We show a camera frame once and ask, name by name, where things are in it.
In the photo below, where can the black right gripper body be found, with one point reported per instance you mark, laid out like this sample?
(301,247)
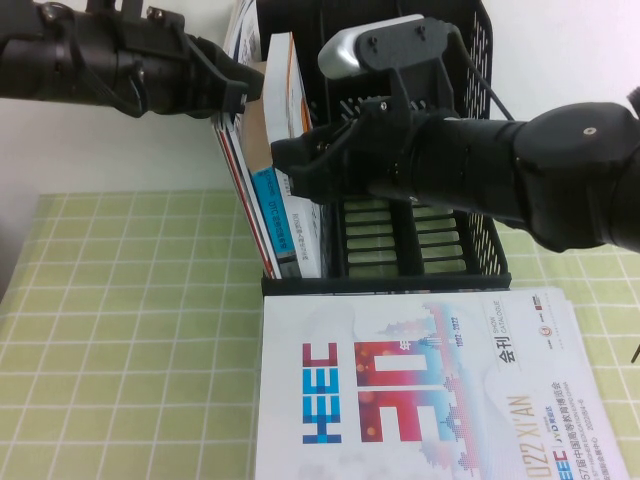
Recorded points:
(385,150)

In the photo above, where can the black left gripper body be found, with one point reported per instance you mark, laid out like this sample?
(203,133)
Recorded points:
(155,65)

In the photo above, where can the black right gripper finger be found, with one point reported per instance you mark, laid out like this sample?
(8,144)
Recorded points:
(310,145)
(325,180)

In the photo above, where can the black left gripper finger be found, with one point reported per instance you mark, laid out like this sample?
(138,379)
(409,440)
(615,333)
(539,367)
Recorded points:
(225,60)
(230,97)

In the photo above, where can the white orange ROS book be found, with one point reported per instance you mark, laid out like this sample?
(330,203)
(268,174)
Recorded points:
(280,90)

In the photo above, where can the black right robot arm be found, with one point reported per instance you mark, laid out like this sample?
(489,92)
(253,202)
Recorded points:
(550,165)

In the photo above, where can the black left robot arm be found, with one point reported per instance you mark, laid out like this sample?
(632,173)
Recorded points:
(50,55)

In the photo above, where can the blue spine book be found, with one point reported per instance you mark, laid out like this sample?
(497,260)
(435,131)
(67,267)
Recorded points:
(257,140)

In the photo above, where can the black mesh book holder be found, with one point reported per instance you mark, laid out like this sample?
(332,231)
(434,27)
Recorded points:
(380,240)

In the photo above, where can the white curled printed magazine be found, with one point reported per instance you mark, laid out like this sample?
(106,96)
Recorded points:
(245,25)

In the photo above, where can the thin magazines stack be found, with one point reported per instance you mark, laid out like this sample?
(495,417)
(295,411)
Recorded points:
(240,185)

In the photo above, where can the white HEEC show catalogue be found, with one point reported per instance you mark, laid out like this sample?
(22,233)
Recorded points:
(400,400)

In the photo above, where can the green checked tablecloth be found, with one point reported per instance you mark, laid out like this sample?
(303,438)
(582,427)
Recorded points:
(125,325)

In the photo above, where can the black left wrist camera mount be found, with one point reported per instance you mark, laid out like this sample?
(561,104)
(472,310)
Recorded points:
(130,10)

